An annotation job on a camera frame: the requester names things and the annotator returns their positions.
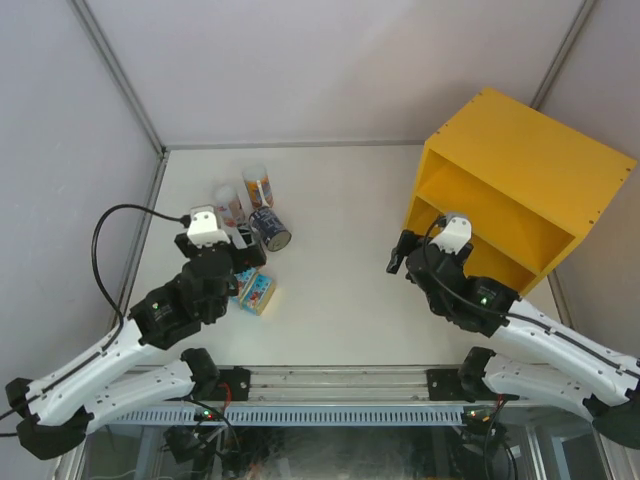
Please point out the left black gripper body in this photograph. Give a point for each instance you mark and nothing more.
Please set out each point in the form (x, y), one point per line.
(245, 257)

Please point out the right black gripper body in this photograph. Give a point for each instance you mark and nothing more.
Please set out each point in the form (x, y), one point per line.
(459, 260)

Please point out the orange can with spoon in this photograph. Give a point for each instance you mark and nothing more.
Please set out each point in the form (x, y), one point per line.
(258, 187)

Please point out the yellow wooden shelf cabinet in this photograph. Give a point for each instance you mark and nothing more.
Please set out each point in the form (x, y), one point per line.
(532, 187)

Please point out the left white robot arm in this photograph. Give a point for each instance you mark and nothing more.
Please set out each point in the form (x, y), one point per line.
(61, 409)

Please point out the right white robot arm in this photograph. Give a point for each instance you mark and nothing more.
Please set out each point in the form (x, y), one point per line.
(578, 374)

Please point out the blue luncheon meat tin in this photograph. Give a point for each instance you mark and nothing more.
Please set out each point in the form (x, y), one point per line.
(258, 294)
(244, 280)

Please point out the white porridge can upright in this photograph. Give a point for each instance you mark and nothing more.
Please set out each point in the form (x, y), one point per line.
(228, 206)

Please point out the dark blue tin can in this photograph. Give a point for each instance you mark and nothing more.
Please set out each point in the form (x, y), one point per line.
(270, 228)

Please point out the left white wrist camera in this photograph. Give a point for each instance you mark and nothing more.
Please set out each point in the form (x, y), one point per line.
(204, 230)

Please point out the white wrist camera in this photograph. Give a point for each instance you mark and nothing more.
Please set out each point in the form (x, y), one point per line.
(204, 230)
(455, 232)

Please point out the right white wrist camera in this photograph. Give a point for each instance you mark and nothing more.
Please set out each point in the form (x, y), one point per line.
(455, 232)

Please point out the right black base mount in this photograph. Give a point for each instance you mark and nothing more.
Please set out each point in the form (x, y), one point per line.
(444, 385)

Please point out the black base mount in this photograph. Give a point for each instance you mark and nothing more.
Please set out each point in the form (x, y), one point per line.
(444, 385)
(233, 383)

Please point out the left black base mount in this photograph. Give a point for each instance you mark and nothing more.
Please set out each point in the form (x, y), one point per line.
(233, 383)

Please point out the aluminium frame rail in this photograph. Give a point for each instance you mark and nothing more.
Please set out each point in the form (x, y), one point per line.
(339, 384)

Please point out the grey slotted cable duct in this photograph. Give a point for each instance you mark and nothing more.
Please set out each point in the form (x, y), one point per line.
(302, 416)

